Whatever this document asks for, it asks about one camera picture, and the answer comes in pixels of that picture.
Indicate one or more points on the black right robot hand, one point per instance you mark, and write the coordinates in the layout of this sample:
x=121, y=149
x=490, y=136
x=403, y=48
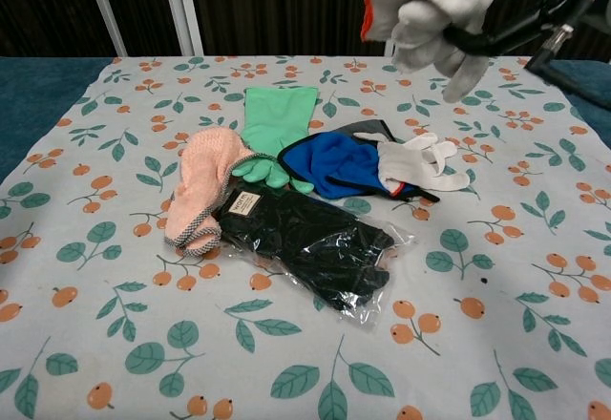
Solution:
x=520, y=5

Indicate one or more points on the white glove with orange cuff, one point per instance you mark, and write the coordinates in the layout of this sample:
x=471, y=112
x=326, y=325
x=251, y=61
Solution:
x=420, y=19

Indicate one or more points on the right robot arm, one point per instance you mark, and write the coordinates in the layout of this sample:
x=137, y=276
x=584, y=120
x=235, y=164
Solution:
x=546, y=62

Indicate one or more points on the white glove with red trim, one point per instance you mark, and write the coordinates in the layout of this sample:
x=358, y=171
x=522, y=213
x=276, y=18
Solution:
x=410, y=164

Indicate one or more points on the green rubber glove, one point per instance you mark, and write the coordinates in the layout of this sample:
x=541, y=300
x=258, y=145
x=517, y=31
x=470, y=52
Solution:
x=274, y=114

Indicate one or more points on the grey cloth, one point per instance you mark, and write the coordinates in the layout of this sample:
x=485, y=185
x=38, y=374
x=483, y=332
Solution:
x=367, y=126

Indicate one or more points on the blue cloth with black trim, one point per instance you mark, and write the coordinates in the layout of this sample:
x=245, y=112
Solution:
x=334, y=162

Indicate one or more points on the black gloves in plastic bag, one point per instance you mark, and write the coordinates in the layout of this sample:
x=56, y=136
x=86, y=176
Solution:
x=296, y=238

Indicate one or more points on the pink knitted cloth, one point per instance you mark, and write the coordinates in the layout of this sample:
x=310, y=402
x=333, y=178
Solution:
x=200, y=176

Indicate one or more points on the floral leaf and berry tablecloth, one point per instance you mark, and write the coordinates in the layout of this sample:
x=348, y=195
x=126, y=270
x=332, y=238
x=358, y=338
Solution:
x=143, y=324

